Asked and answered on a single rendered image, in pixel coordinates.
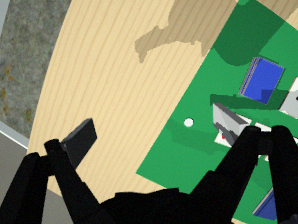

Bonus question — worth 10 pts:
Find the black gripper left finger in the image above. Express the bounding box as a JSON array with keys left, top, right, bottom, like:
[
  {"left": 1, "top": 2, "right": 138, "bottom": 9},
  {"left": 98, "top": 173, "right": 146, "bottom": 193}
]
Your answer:
[{"left": 0, "top": 118, "right": 116, "bottom": 224}]

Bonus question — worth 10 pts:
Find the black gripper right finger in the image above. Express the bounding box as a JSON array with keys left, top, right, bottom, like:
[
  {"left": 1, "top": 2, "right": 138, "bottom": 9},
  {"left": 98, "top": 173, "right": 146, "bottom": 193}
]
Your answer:
[{"left": 161, "top": 102, "right": 298, "bottom": 224}]

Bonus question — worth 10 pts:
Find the green card table mat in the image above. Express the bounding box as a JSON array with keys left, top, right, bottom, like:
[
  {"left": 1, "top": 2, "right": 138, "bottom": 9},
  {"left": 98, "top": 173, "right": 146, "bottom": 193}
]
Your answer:
[{"left": 136, "top": 0, "right": 298, "bottom": 224}]

